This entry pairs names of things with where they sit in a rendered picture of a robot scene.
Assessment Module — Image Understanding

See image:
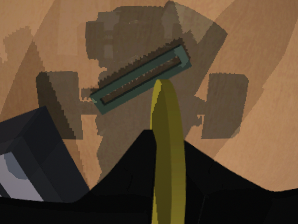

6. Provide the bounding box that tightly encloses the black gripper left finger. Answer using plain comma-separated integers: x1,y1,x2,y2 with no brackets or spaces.
0,129,157,224

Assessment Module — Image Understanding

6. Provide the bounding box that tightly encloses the gold coin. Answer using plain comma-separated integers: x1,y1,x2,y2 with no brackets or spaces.
150,79,186,224

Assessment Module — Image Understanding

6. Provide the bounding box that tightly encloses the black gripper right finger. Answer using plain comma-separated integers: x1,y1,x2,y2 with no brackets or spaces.
184,140,298,224

